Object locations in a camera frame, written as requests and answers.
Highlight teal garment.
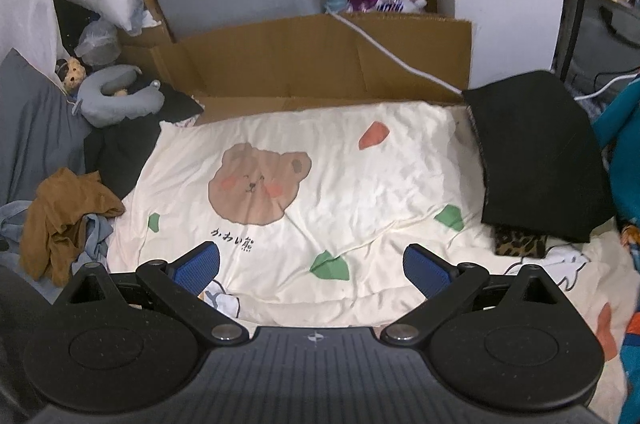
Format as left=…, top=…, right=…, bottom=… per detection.
left=592, top=79, right=640, bottom=226

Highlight white cable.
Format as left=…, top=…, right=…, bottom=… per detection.
left=326, top=8, right=464, bottom=95

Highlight detergent refill pouch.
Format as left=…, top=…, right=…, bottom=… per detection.
left=346, top=0, right=427, bottom=14

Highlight leopard print cloth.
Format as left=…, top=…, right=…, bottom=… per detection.
left=494, top=226, right=547, bottom=259

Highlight black folded garment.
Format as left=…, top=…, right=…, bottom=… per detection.
left=463, top=71, right=614, bottom=243

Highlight grey blue pillow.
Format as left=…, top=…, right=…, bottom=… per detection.
left=0, top=50, right=91, bottom=204

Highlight black cloth beside pillow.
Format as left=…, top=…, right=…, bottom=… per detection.
left=84, top=84, right=204, bottom=200

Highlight grey neck pillow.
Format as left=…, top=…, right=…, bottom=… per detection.
left=74, top=65, right=165, bottom=129

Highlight brown cardboard sheet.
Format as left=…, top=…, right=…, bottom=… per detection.
left=122, top=13, right=472, bottom=123

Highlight brown printed t-shirt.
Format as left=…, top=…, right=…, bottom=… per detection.
left=20, top=167, right=125, bottom=288

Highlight blue denim garment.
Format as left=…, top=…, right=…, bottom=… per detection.
left=1, top=200, right=112, bottom=289

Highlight clear plastic bag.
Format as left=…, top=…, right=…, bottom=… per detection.
left=74, top=19, right=122, bottom=68

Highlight light blue bottle cap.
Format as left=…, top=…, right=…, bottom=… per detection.
left=324, top=0, right=349, bottom=14

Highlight cream bear print bedsheet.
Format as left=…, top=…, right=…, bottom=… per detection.
left=106, top=100, right=639, bottom=420

